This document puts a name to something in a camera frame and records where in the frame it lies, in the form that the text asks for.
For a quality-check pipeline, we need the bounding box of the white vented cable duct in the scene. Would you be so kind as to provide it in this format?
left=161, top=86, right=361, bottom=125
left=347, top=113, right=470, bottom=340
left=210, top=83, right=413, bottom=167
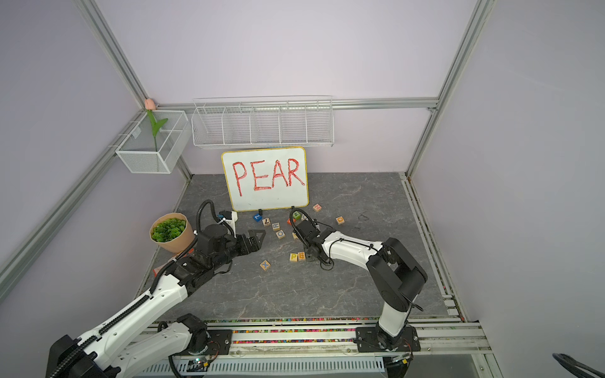
left=136, top=356, right=388, bottom=378

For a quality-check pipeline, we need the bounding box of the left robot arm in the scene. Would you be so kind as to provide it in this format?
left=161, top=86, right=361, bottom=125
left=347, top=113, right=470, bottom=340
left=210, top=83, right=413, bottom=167
left=46, top=224, right=266, bottom=377

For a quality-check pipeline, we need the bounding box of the pink snack packet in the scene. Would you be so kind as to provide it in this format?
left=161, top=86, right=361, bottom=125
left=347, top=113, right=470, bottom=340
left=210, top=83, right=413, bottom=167
left=153, top=265, right=165, bottom=277

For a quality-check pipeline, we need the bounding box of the small white wire basket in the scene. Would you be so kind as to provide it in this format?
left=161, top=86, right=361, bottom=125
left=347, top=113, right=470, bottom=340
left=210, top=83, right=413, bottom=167
left=116, top=110, right=192, bottom=174

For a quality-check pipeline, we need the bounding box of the potted green plant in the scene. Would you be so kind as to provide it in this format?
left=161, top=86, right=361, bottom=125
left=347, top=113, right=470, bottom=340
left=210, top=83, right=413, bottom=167
left=149, top=213, right=195, bottom=254

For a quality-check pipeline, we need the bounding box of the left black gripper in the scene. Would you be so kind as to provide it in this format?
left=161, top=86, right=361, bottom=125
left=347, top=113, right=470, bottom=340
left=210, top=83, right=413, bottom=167
left=211, top=229, right=266, bottom=271

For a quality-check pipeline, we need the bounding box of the black cable bottom right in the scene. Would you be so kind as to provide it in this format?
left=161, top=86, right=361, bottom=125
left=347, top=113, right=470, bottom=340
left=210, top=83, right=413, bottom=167
left=551, top=353, right=605, bottom=378

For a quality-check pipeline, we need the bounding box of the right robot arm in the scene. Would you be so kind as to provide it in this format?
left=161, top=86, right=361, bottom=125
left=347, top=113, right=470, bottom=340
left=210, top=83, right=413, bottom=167
left=294, top=220, right=428, bottom=352

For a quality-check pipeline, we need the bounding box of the wooden block letter X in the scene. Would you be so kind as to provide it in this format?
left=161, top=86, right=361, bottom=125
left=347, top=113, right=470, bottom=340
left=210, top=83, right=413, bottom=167
left=259, top=260, right=271, bottom=271

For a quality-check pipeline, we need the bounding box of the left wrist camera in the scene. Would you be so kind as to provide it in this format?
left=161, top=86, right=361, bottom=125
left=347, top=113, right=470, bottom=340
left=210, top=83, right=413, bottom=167
left=218, top=210, right=238, bottom=236

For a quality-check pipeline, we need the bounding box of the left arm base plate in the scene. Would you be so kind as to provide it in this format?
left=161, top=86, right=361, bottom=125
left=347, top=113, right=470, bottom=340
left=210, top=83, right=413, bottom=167
left=184, top=329, right=233, bottom=356

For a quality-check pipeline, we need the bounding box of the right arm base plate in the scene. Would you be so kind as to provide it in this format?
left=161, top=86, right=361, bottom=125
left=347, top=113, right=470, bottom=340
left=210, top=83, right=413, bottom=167
left=354, top=324, right=421, bottom=353

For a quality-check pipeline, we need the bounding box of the pink artificial tulip flower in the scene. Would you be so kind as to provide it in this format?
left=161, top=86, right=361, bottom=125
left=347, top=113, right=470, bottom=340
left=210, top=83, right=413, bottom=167
left=144, top=99, right=168, bottom=152

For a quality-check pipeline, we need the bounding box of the long white wire basket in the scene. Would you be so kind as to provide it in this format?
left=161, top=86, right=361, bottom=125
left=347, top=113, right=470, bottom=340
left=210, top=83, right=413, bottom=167
left=192, top=95, right=335, bottom=149

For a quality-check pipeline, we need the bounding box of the white board with red PEAR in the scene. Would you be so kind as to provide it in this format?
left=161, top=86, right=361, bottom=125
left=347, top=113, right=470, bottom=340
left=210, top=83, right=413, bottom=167
left=222, top=146, right=310, bottom=212

